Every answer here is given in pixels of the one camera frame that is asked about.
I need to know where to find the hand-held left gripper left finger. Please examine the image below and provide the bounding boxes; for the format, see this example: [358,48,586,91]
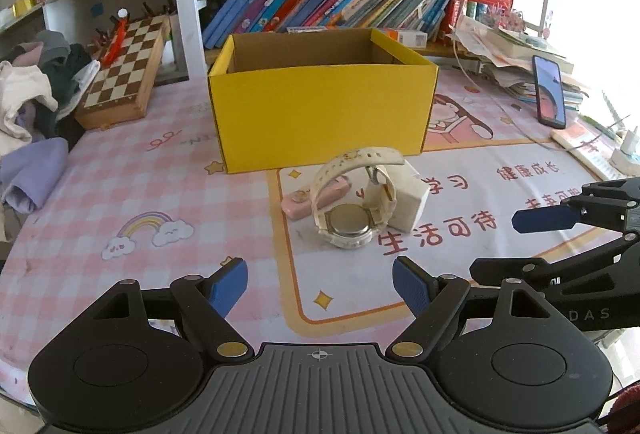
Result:
[89,257,255,365]

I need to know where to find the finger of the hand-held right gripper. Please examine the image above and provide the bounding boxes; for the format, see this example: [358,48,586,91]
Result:
[469,233,640,288]
[512,178,640,235]

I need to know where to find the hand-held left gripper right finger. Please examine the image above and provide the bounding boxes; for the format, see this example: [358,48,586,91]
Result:
[387,256,557,364]

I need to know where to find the white charger block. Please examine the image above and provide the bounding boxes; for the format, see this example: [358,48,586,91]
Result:
[367,162,431,234]

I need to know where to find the white wrist watch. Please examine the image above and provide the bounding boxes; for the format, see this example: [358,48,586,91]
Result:
[309,147,406,250]

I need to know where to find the small pink case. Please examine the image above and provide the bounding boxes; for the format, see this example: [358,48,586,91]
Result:
[280,176,351,219]

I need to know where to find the yellow cardboard box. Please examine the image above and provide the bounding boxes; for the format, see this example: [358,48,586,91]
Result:
[207,27,440,175]

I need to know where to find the orange workbook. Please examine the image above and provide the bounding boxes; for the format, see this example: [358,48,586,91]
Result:
[549,121,632,183]

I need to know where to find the white power strip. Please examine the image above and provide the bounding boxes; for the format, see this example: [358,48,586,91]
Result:
[609,148,640,176]

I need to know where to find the white phone charger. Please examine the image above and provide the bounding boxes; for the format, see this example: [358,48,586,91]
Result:
[619,126,640,160]

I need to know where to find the upright black smartphone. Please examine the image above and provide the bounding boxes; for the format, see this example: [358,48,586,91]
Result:
[531,54,568,130]

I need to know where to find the pink printed tablecloth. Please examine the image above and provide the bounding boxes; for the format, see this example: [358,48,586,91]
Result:
[0,66,640,397]

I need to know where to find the stack of papers and books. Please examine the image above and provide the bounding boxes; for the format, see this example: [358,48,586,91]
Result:
[447,16,589,116]

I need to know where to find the purple garment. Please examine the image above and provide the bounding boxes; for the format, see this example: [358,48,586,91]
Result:
[0,137,71,215]

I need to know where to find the orange and white box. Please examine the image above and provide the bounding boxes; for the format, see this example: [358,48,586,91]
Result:
[382,27,429,49]

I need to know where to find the wooden chess board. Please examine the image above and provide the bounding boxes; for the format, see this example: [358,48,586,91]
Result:
[73,13,172,130]

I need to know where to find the dark clothes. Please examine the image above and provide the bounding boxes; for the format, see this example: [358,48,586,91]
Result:
[34,42,102,151]

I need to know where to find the red tassel ornament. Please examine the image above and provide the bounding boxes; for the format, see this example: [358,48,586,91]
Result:
[98,7,131,66]

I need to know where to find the white cloth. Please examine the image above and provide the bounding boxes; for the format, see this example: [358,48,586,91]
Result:
[0,61,60,156]

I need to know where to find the grey garment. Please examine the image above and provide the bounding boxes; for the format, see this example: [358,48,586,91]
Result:
[34,29,72,63]

